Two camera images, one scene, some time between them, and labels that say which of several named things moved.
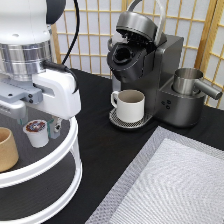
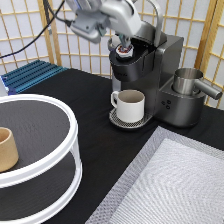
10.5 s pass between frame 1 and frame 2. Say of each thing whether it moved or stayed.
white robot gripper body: moved
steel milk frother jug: stayed
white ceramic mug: stayed
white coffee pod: moved
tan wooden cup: stayed
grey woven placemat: stayed
